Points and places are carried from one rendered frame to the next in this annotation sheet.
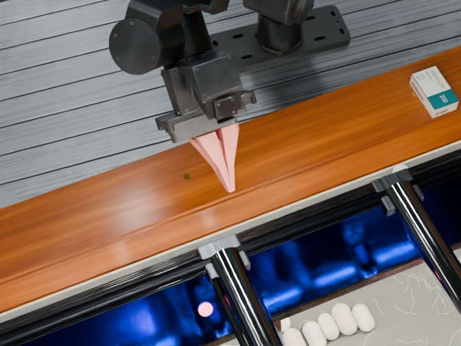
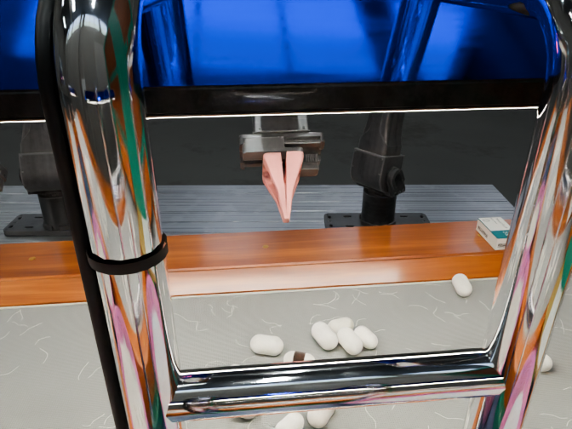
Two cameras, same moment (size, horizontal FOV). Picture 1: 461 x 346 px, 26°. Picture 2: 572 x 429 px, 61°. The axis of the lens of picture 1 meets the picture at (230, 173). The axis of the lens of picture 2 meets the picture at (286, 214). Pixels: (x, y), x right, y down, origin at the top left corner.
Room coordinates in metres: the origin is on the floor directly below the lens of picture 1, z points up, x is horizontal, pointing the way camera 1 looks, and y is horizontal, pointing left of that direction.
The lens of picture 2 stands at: (0.09, -0.15, 1.12)
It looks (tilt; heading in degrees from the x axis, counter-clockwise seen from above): 27 degrees down; 18
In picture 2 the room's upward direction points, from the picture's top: straight up
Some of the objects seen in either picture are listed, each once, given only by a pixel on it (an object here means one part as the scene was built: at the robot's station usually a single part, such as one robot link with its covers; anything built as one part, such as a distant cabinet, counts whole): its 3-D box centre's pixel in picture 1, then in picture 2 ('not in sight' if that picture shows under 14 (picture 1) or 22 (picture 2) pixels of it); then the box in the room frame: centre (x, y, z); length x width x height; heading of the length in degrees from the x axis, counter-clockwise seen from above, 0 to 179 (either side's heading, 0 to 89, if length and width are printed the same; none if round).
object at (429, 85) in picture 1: (433, 91); (497, 232); (0.76, -0.26, 0.78); 0.06 x 0.04 x 0.02; 23
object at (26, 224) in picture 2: not in sight; (60, 208); (0.74, 0.50, 0.71); 0.20 x 0.07 x 0.08; 108
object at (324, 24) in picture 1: (279, 23); (378, 207); (0.93, -0.07, 0.71); 0.20 x 0.07 x 0.08; 108
